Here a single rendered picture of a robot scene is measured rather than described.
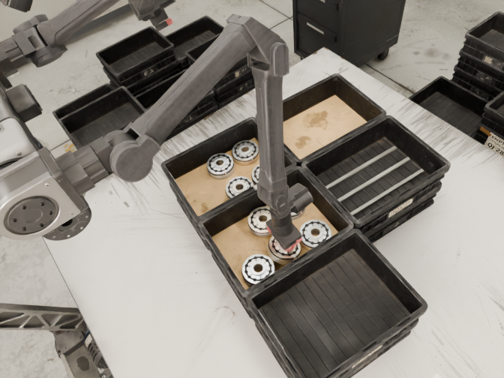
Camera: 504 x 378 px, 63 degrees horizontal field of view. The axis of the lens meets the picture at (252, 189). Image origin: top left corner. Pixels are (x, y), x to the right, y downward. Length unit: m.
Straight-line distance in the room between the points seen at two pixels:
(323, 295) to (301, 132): 0.67
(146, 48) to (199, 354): 2.04
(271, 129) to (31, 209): 0.54
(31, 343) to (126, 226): 1.02
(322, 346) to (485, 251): 0.68
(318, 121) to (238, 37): 0.87
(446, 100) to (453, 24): 1.23
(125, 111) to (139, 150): 1.66
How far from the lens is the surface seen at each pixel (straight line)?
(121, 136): 0.88
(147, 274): 1.57
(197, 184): 1.55
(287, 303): 1.29
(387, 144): 1.65
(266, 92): 0.96
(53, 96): 3.70
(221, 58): 0.88
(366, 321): 1.29
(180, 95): 0.86
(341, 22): 2.71
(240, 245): 1.38
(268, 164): 1.03
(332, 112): 1.74
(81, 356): 2.09
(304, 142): 1.63
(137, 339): 1.49
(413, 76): 3.27
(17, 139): 0.88
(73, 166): 0.83
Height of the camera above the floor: 2.04
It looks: 54 degrees down
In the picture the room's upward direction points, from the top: 11 degrees counter-clockwise
